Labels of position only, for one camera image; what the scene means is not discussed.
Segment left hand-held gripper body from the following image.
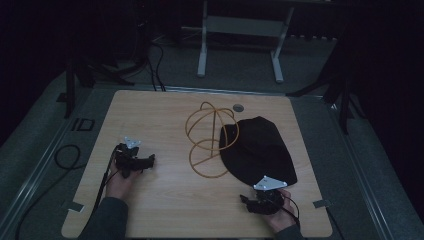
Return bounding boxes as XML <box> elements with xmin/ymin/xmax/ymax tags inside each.
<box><xmin>114</xmin><ymin>135</ymin><xmax>148</xmax><ymax>179</ymax></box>

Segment black tripod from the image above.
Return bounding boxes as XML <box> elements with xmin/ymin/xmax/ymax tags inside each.
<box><xmin>285</xmin><ymin>29</ymin><xmax>359</xmax><ymax>136</ymax></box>
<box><xmin>63</xmin><ymin>19</ymin><xmax>152</xmax><ymax>120</ymax></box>

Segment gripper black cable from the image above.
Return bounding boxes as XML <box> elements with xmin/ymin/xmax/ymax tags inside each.
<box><xmin>92</xmin><ymin>148</ymin><xmax>120</xmax><ymax>214</ymax></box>
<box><xmin>281</xmin><ymin>195</ymin><xmax>302</xmax><ymax>229</ymax></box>

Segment orange wire hat stand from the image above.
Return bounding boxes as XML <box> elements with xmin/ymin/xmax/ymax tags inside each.
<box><xmin>184</xmin><ymin>101</ymin><xmax>241</xmax><ymax>180</ymax></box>

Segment person's left hand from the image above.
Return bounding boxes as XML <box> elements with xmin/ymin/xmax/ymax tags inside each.
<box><xmin>105</xmin><ymin>161</ymin><xmax>143</xmax><ymax>202</ymax></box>

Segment black hat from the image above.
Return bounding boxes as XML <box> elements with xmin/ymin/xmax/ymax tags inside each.
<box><xmin>218</xmin><ymin>115</ymin><xmax>299</xmax><ymax>188</ymax></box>

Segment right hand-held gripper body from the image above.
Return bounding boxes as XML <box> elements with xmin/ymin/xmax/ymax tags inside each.
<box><xmin>250</xmin><ymin>175</ymin><xmax>289</xmax><ymax>215</ymax></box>

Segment white metal stand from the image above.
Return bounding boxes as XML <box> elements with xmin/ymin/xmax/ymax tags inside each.
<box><xmin>196</xmin><ymin>0</ymin><xmax>296</xmax><ymax>84</ymax></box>

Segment black floor cable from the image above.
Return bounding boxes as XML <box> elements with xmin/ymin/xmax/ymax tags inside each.
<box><xmin>14</xmin><ymin>143</ymin><xmax>83</xmax><ymax>240</ymax></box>

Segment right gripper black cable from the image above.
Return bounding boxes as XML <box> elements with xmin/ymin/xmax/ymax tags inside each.
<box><xmin>281</xmin><ymin>195</ymin><xmax>302</xmax><ymax>229</ymax></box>

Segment black background cables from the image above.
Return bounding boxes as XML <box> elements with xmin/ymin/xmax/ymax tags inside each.
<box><xmin>145</xmin><ymin>39</ymin><xmax>167</xmax><ymax>93</ymax></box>

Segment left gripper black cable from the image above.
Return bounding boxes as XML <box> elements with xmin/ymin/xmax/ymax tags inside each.
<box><xmin>92</xmin><ymin>148</ymin><xmax>120</xmax><ymax>214</ymax></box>

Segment person's right hand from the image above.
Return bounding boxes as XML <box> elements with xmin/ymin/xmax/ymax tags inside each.
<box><xmin>261</xmin><ymin>188</ymin><xmax>298</xmax><ymax>234</ymax></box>

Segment grey tape piece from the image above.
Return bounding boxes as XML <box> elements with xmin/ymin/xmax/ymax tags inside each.
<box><xmin>312</xmin><ymin>198</ymin><xmax>333</xmax><ymax>210</ymax></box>
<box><xmin>67</xmin><ymin>201</ymin><xmax>85</xmax><ymax>213</ymax></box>

